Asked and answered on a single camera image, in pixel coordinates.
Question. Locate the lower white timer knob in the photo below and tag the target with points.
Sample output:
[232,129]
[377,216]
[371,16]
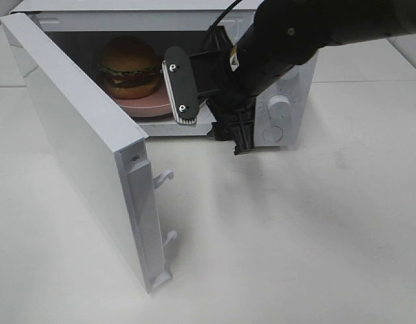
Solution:
[278,107]

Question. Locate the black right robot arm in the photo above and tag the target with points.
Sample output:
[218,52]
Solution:
[284,34]

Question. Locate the pink round plate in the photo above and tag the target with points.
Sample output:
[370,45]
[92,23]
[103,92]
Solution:
[154,105]

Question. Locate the round white door release button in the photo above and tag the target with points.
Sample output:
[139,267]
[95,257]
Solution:
[272,134]

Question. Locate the toy hamburger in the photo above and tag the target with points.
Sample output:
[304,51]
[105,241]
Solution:
[129,68]

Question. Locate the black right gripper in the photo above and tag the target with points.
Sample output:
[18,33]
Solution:
[234,72]

